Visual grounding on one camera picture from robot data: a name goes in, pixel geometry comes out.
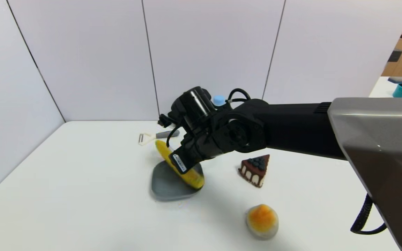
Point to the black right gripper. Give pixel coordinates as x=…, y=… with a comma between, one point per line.
x=181, y=162

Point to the yellow banana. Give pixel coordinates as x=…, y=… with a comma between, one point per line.
x=191, y=178

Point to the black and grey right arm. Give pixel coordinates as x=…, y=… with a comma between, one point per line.
x=326, y=125

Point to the grey square dish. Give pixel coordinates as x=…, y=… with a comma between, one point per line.
x=166, y=184

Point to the flat grey blue object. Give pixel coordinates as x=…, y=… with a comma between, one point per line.
x=398, y=80

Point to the clear water bottle blue cap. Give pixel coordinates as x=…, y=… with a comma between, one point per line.
x=219, y=100

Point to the chocolate blueberry cake slice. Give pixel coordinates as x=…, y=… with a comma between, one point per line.
x=255, y=170

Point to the orange and white bun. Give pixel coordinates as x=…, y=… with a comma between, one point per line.
x=262, y=220

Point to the white background table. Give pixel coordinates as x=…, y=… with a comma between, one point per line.
x=382, y=91

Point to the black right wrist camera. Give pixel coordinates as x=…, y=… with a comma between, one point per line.
x=197, y=103

